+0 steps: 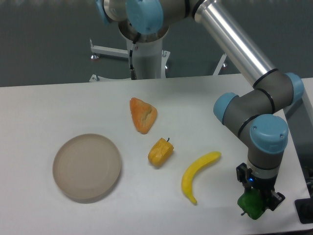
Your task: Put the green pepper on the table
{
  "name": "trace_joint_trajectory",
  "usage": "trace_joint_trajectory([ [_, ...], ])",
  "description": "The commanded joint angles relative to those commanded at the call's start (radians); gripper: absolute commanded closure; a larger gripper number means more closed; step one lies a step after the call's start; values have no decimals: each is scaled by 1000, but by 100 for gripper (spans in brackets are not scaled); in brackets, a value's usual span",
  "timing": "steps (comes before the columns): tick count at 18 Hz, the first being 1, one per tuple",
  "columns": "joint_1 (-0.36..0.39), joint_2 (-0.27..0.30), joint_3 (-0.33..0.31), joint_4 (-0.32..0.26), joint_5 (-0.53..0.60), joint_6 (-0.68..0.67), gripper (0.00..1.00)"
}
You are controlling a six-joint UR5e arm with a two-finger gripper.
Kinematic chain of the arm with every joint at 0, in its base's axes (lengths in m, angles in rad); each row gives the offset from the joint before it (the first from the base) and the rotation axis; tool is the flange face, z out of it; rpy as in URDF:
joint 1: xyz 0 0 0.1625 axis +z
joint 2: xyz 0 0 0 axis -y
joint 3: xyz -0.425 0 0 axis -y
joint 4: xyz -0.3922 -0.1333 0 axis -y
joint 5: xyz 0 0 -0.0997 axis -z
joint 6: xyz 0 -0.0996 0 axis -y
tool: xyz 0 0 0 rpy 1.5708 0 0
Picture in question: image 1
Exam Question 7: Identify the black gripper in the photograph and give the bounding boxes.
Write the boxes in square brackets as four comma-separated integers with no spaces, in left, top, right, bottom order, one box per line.
[236,163,285,211]

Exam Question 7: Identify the green toy pepper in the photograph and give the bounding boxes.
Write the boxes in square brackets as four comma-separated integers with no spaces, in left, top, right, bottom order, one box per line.
[237,188,265,220]

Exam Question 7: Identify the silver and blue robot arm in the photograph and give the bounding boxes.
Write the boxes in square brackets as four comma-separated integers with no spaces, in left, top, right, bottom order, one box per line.
[96,0,304,214]

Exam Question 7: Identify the yellow toy pepper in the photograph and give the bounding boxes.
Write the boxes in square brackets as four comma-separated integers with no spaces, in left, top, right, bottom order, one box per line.
[148,138,174,168]

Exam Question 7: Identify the black device at table edge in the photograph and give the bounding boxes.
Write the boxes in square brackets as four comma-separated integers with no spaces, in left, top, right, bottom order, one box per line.
[294,198,313,224]

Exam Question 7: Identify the yellow toy banana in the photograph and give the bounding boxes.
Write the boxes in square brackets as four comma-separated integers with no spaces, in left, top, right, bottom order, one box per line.
[181,151,222,205]

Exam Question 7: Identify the orange toy bread slice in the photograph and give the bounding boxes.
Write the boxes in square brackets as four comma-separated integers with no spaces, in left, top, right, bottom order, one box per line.
[130,97,157,134]

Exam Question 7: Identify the beige round plate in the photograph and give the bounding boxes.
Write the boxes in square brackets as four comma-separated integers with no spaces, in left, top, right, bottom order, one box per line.
[52,134,122,204]

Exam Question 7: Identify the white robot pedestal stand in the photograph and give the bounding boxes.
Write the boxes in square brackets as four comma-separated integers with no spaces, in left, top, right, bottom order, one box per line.
[90,18,229,82]

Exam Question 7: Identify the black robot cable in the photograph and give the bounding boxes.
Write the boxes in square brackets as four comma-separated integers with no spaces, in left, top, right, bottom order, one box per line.
[129,33,141,81]

